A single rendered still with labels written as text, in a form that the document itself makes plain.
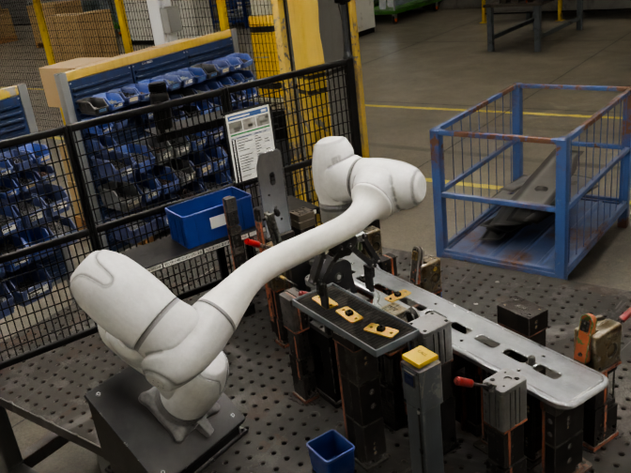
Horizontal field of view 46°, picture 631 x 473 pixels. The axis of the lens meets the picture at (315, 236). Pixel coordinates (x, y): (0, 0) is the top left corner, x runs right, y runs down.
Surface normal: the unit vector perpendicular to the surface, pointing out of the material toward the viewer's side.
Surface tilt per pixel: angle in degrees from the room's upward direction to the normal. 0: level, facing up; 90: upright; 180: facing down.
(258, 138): 90
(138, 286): 43
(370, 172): 28
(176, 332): 56
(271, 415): 0
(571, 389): 0
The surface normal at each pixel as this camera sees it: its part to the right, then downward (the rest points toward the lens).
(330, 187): -0.53, 0.47
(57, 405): -0.11, -0.91
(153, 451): 0.44, -0.59
